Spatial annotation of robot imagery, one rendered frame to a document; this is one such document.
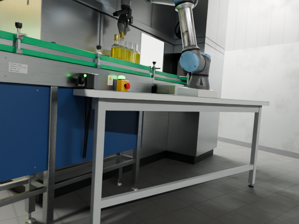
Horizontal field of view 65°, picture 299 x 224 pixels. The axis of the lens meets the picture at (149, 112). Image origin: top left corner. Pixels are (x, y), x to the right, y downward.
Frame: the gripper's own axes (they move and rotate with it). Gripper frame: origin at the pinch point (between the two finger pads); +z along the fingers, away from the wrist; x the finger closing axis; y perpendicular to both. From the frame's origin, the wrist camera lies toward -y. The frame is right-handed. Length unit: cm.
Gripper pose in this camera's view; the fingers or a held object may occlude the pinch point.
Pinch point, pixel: (122, 33)
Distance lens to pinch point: 186.3
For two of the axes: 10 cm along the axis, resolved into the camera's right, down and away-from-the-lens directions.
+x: -8.3, -0.9, 5.6
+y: 5.6, -0.2, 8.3
